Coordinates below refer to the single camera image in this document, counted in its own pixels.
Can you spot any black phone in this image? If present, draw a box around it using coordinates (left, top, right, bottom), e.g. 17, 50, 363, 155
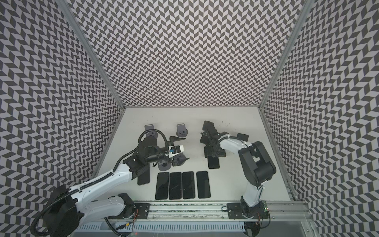
207, 157, 220, 169
182, 171, 195, 199
196, 171, 211, 199

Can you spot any purple phone stand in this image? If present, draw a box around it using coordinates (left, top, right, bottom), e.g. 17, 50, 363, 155
169, 172, 182, 200

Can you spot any phone reflecting pattern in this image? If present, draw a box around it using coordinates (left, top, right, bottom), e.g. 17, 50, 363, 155
137, 164, 151, 186

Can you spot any black folding phone stand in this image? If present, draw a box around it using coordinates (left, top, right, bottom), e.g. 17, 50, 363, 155
237, 133, 249, 142

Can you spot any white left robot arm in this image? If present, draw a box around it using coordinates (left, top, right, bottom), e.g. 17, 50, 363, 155
42, 136, 186, 237

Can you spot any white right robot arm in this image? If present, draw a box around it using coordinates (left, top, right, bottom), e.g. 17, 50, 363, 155
200, 120, 276, 219

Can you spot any grey stand front right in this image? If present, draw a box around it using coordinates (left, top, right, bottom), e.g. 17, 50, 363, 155
172, 154, 187, 166

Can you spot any grey stand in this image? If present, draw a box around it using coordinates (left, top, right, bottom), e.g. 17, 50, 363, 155
172, 154, 187, 166
176, 123, 188, 138
158, 161, 172, 172
145, 124, 159, 139

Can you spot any black stand back right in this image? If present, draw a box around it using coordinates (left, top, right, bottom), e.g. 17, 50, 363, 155
200, 120, 216, 145

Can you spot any grey stand back centre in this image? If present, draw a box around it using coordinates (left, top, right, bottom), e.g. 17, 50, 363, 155
176, 123, 188, 138

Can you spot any grey stand front left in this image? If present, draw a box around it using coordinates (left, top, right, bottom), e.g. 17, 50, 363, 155
158, 161, 172, 172

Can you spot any grey stand far left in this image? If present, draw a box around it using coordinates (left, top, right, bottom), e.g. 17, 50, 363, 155
145, 124, 159, 139

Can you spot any white ventilation grille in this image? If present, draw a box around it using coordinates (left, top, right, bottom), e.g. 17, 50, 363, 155
72, 223, 246, 233

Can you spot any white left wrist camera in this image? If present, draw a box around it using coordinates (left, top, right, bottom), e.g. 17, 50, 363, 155
167, 145, 184, 157

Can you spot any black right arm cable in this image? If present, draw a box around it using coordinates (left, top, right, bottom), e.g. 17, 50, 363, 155
211, 131, 246, 158

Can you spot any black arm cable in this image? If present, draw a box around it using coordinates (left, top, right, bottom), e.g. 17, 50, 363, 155
211, 131, 246, 158
29, 128, 169, 237

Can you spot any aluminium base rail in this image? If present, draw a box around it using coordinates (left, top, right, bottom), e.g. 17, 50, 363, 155
135, 199, 312, 221

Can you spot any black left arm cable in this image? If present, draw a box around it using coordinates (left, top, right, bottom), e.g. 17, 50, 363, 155
29, 128, 169, 237

